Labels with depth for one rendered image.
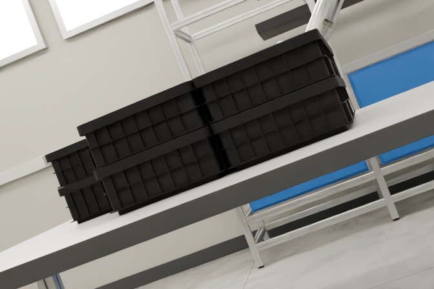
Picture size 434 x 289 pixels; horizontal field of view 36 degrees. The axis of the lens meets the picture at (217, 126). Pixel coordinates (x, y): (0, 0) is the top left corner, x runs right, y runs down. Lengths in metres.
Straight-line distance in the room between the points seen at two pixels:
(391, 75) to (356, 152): 2.84
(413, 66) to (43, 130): 2.74
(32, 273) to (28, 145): 4.03
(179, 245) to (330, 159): 3.93
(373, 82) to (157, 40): 1.74
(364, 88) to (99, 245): 2.90
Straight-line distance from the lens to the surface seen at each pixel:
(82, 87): 5.13
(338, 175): 3.98
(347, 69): 3.96
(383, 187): 4.00
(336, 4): 2.36
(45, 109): 5.23
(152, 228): 1.20
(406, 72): 3.99
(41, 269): 1.28
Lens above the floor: 0.77
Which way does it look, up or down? 1 degrees up
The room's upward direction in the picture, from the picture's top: 21 degrees counter-clockwise
